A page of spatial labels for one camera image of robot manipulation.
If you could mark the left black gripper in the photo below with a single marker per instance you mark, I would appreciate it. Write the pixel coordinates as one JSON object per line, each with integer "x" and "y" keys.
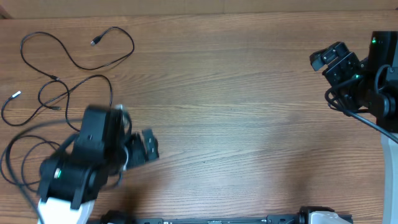
{"x": 138, "y": 154}

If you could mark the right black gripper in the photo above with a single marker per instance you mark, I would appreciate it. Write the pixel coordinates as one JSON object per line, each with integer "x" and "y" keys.
{"x": 333, "y": 74}

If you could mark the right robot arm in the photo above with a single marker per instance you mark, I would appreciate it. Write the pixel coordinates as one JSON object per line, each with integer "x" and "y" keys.
{"x": 366, "y": 90}

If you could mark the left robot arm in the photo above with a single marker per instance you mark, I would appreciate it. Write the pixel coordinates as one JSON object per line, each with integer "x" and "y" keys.
{"x": 73, "y": 176}

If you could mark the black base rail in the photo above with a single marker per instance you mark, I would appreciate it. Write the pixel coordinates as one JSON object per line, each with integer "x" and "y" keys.
{"x": 306, "y": 215}

